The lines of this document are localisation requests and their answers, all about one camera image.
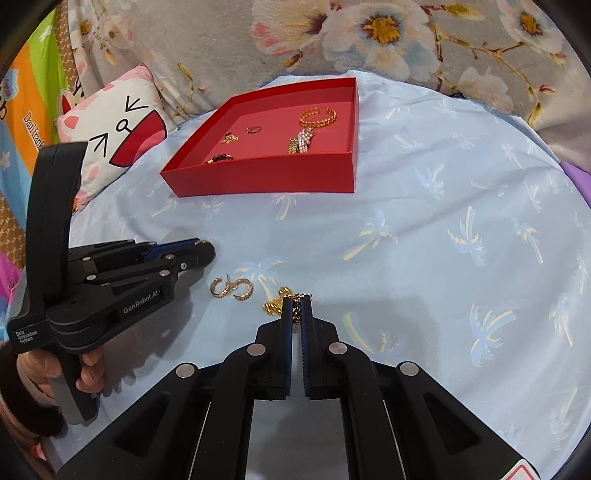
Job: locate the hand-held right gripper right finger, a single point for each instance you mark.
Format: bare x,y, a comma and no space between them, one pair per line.
305,350

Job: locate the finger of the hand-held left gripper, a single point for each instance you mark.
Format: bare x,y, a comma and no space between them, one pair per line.
175,245
194,258

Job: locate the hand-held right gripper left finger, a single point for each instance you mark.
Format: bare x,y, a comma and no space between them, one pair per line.
288,350

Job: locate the gold hoop earring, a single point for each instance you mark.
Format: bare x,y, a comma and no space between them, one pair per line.
242,290
219,288

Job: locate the red cardboard box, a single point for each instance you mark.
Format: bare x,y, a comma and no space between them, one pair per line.
277,177

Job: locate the person's left hand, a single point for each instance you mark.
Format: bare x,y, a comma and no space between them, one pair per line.
92,369

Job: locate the colourful cartoon printed cloth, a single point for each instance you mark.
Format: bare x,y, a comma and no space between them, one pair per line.
23,138

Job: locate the white cat face pillow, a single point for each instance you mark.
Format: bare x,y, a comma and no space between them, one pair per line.
134,115

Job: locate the grey floral blanket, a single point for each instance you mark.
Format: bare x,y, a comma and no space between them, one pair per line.
277,37

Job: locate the purple flat object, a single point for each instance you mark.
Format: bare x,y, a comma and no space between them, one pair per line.
579,184

